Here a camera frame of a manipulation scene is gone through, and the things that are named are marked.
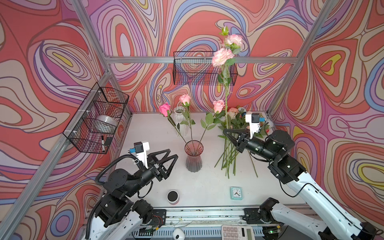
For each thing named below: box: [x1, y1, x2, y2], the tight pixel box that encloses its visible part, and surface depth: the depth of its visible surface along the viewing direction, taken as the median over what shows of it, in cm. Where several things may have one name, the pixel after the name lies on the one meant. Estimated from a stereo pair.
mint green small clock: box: [230, 186, 243, 201], surface depth 80 cm
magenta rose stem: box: [158, 102, 192, 155], surface depth 65 cm
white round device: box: [172, 228, 185, 240], surface depth 69 cm
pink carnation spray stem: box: [212, 26, 244, 132], surface depth 53 cm
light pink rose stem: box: [196, 99, 226, 151], surface depth 71 cm
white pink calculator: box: [221, 225, 256, 240], surface depth 69 cm
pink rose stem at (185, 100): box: [179, 94, 196, 154], surface depth 72 cm
